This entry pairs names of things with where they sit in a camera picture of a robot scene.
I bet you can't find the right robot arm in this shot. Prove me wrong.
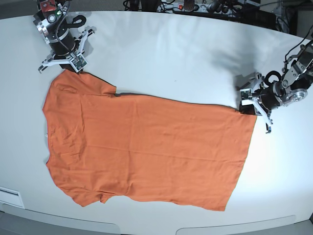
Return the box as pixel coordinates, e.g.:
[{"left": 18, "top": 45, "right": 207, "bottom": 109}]
[{"left": 33, "top": 0, "right": 95, "bottom": 73}]

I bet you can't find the orange T-shirt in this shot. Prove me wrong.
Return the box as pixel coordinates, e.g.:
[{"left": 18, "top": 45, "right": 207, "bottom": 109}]
[{"left": 43, "top": 70, "right": 256, "bottom": 211}]

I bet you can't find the white label on table edge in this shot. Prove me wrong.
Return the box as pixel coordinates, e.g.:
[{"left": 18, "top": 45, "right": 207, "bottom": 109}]
[{"left": 0, "top": 187, "right": 25, "bottom": 209}]

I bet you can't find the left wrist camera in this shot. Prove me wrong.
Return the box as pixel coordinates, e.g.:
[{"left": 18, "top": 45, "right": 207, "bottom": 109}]
[{"left": 240, "top": 88, "right": 252, "bottom": 106}]

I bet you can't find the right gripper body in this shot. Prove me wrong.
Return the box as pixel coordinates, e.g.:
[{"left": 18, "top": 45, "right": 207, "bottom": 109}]
[{"left": 38, "top": 27, "right": 95, "bottom": 73}]

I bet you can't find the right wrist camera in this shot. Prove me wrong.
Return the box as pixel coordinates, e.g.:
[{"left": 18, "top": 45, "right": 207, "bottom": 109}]
[{"left": 70, "top": 54, "right": 88, "bottom": 73}]

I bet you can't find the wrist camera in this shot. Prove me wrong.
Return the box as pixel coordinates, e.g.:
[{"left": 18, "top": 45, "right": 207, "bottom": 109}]
[
  {"left": 240, "top": 88, "right": 252, "bottom": 106},
  {"left": 70, "top": 54, "right": 88, "bottom": 73}
]

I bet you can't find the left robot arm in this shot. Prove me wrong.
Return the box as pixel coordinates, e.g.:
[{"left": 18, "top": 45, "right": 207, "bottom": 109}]
[{"left": 239, "top": 41, "right": 313, "bottom": 134}]

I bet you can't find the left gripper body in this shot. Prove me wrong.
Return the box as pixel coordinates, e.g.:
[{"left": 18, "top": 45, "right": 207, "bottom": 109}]
[{"left": 236, "top": 72, "right": 273, "bottom": 134}]

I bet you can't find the white power strip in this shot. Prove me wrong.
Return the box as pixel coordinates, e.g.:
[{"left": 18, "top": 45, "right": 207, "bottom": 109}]
[{"left": 156, "top": 0, "right": 236, "bottom": 15}]

